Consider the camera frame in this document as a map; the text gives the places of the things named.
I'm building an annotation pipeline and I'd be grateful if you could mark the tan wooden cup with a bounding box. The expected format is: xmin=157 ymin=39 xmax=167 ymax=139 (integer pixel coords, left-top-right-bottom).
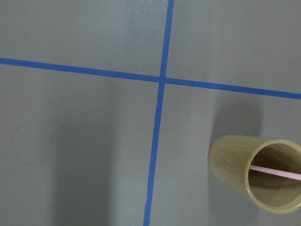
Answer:
xmin=208 ymin=135 xmax=301 ymax=214

